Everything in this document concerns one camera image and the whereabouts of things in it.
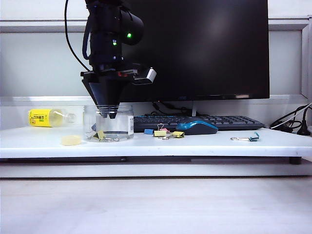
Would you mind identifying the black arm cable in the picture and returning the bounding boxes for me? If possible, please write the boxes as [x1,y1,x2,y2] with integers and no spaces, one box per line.
[64,0,90,71]

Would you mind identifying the teal binder clip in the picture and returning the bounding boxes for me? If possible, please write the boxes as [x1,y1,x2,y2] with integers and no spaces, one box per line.
[230,132,260,142]

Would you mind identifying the round transparent plastic jar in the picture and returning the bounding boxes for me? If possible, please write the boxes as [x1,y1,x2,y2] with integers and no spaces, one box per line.
[83,104,135,142]

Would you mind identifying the black power plug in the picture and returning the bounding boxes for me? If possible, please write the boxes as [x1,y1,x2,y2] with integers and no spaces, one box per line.
[296,107,312,137]

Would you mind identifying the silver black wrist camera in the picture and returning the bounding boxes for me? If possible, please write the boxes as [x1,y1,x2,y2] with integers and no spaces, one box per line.
[133,68,157,85]

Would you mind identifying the pale yellow tape roll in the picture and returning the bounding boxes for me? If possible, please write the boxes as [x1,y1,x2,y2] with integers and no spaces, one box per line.
[61,135,82,146]

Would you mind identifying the black computer keyboard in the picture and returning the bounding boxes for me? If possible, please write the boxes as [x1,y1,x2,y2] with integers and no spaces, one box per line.
[133,115,265,134]

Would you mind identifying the black cable bundle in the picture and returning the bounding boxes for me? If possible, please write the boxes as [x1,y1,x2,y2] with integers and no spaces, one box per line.
[269,102,312,134]

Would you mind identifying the white cable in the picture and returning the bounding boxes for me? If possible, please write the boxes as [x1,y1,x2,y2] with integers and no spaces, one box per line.
[270,104,312,129]

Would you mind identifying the white raised desk board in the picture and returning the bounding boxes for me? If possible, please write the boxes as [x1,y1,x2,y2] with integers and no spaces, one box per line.
[0,125,312,159]

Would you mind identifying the blue and black mouse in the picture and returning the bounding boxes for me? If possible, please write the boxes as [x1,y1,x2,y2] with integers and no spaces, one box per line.
[175,121,219,136]

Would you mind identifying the yellow binder clip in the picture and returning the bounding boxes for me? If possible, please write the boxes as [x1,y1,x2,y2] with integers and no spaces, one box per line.
[153,123,171,140]
[92,130,106,141]
[158,131,185,141]

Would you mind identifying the grey aluminium partition frame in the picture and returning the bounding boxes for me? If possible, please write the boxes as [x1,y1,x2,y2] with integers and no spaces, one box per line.
[0,16,312,107]

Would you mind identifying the black computer monitor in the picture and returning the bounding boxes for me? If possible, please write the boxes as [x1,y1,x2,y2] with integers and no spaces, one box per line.
[94,0,270,117]

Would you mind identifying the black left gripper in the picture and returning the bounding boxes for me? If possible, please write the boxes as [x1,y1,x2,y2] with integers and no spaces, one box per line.
[80,62,147,120]

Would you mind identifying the yellow labelled plastic bottle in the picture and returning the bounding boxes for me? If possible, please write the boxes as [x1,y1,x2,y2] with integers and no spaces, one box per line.
[27,108,77,128]

